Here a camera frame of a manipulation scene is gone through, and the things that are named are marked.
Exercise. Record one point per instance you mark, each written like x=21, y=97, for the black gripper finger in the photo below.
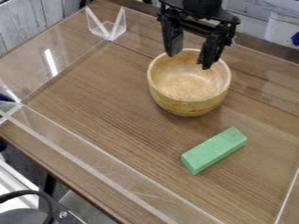
x=220, y=38
x=173, y=35

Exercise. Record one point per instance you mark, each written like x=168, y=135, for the white bin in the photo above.
x=282, y=29

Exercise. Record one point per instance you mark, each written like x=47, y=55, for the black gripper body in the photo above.
x=201, y=16

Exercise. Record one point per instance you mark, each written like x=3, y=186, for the green rectangular block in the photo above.
x=213, y=150

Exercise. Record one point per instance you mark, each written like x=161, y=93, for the black table leg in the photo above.
x=50, y=185

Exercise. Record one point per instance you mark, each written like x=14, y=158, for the clear acrylic front wall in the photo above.
x=122, y=142

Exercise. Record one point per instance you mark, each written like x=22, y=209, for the light wooden bowl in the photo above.
x=184, y=89

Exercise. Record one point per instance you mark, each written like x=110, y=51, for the clear acrylic corner bracket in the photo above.
x=107, y=30

